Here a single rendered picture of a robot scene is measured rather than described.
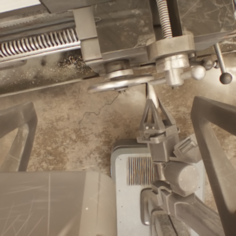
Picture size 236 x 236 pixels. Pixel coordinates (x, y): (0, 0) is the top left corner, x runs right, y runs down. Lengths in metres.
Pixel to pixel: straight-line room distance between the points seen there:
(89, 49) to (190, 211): 0.44
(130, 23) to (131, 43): 0.04
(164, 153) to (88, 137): 0.92
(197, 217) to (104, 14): 0.47
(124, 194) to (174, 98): 0.67
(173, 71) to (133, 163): 0.75
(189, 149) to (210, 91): 1.01
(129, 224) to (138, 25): 1.06
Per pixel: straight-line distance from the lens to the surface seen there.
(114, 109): 1.33
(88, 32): 0.55
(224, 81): 0.74
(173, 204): 0.53
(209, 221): 0.49
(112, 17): 0.48
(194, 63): 0.63
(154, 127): 0.49
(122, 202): 1.22
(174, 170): 0.48
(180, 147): 0.49
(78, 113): 1.35
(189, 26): 0.50
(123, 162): 1.13
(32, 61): 1.01
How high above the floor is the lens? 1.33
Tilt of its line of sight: 84 degrees down
